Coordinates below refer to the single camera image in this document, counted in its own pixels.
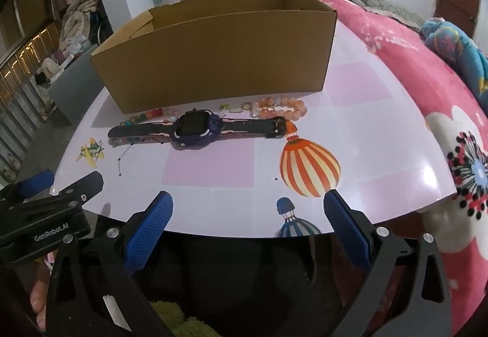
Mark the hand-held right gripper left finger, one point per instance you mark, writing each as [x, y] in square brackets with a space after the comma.
[148, 236]

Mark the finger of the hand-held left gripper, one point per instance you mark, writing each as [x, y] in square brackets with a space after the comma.
[36, 182]
[84, 184]

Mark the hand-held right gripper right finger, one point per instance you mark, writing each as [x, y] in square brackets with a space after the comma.
[346, 236]

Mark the black purple smartwatch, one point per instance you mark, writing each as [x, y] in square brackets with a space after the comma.
[194, 127]

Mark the brown cardboard box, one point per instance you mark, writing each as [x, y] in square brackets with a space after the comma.
[213, 66]

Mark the person's left hand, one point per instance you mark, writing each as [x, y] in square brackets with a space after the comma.
[39, 302]

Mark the green fluffy clothing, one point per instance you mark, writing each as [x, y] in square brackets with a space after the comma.
[175, 318]

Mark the metal railing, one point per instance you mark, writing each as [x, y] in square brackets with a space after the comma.
[17, 93]

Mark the grey storage bin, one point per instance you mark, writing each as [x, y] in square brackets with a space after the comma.
[76, 89]

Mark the white bag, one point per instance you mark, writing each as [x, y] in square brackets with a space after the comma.
[49, 66]

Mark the pile of pale clothes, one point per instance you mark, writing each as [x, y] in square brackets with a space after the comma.
[78, 22]

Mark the spoked wheel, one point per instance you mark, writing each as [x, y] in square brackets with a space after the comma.
[95, 22]

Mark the pink floral blanket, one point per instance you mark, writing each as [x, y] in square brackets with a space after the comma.
[400, 66]

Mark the blue floral quilt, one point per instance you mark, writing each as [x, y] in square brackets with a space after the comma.
[457, 51]

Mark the grey textured blanket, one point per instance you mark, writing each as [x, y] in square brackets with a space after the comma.
[377, 3]

